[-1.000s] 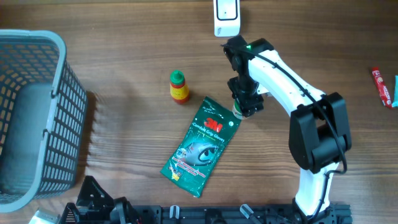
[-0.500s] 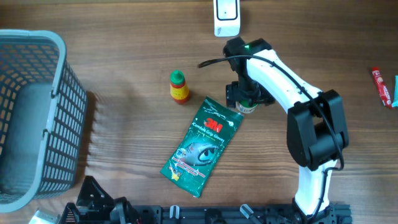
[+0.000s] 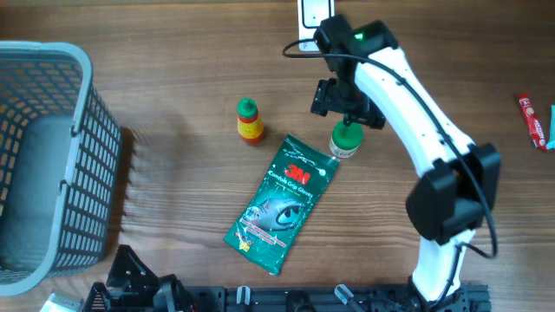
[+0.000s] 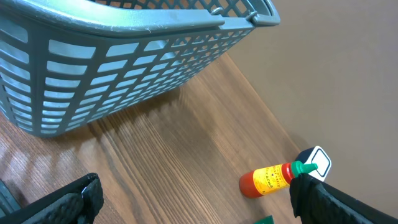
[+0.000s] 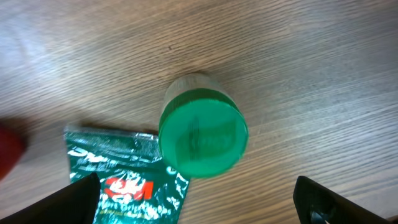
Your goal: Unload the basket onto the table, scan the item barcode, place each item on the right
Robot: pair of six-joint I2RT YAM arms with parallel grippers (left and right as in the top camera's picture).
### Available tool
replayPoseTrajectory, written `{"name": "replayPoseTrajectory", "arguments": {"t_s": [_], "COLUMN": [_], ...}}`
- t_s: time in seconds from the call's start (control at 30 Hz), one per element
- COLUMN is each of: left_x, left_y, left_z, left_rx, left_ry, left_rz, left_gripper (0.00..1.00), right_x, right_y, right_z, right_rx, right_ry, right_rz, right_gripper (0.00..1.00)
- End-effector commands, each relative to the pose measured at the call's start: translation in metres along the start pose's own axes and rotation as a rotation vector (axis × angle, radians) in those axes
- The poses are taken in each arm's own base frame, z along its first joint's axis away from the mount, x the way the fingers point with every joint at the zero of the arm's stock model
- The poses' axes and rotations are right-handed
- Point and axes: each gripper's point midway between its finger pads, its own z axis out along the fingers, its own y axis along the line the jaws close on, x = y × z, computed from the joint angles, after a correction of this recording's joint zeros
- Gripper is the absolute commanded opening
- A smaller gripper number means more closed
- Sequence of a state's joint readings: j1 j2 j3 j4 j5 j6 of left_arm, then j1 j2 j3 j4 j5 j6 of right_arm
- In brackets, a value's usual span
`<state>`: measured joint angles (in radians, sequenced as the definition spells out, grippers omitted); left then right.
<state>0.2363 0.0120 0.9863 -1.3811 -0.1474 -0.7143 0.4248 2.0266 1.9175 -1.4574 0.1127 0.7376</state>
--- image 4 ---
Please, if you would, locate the green 3M glove packet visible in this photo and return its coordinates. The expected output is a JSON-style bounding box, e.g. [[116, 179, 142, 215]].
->
[[253, 215, 274, 224]]

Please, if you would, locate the red yellow sauce bottle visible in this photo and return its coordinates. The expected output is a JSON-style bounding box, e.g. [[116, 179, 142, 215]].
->
[[239, 161, 318, 198]]

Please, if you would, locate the white barcode scanner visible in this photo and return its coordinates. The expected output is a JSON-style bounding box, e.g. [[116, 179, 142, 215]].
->
[[295, 146, 332, 182]]

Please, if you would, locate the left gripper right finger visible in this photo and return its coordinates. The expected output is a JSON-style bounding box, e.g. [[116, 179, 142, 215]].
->
[[289, 174, 397, 224]]

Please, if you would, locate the grey plastic mesh basket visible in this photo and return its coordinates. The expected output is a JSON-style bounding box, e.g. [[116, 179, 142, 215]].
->
[[1, 0, 280, 138]]

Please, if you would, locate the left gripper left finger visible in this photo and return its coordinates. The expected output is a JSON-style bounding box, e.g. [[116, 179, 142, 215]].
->
[[1, 173, 104, 224]]

